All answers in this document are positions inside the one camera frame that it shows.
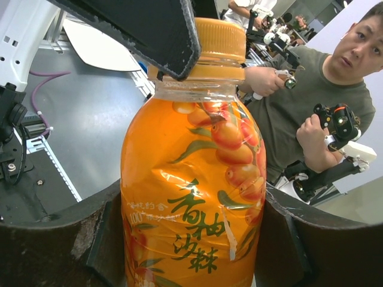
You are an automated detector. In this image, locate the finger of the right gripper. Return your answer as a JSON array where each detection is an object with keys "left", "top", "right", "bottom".
[{"left": 52, "top": 0, "right": 201, "bottom": 81}]

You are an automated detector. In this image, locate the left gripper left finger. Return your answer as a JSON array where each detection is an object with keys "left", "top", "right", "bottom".
[{"left": 1, "top": 181, "right": 126, "bottom": 286}]

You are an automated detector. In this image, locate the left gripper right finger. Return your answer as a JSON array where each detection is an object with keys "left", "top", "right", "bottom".
[{"left": 254, "top": 187, "right": 382, "bottom": 286}]

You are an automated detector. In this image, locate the orange bottle cap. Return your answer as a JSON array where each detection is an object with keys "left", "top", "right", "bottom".
[{"left": 195, "top": 17, "right": 246, "bottom": 63}]

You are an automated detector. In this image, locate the orange juice bottle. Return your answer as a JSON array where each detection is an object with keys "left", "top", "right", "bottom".
[{"left": 119, "top": 58, "right": 268, "bottom": 287}]

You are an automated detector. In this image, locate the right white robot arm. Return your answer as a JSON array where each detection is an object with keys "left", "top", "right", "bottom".
[{"left": 1, "top": 1, "right": 202, "bottom": 91}]

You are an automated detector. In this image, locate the operator right hand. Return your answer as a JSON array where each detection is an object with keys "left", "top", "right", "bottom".
[{"left": 239, "top": 66, "right": 285, "bottom": 97}]

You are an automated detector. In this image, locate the operator left hand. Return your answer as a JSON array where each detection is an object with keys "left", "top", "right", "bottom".
[{"left": 296, "top": 114, "right": 343, "bottom": 173}]

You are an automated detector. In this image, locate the man in green shirt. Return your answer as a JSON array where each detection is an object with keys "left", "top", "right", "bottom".
[{"left": 247, "top": 3, "right": 382, "bottom": 183}]

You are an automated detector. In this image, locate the teleoperation leader arm handle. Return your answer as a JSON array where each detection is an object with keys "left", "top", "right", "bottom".
[{"left": 275, "top": 103, "right": 377, "bottom": 205}]

